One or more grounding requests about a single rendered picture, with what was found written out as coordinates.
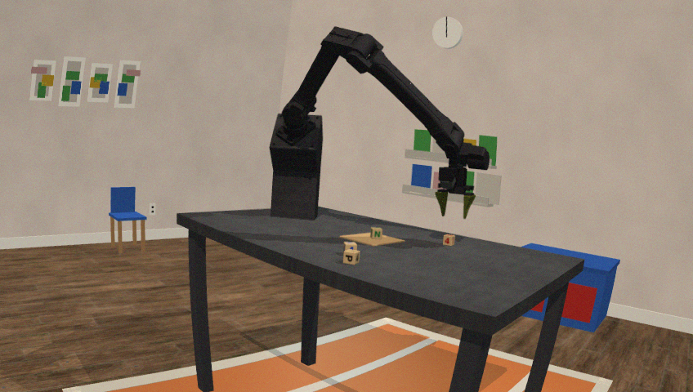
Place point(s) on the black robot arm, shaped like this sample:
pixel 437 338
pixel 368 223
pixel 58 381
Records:
pixel 355 47

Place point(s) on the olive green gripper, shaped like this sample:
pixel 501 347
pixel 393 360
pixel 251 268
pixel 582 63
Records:
pixel 457 189

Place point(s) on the tan letter block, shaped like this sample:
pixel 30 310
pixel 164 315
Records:
pixel 376 233
pixel 448 240
pixel 348 245
pixel 351 257

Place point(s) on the tan flat mat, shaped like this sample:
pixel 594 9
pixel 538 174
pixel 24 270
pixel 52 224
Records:
pixel 366 239

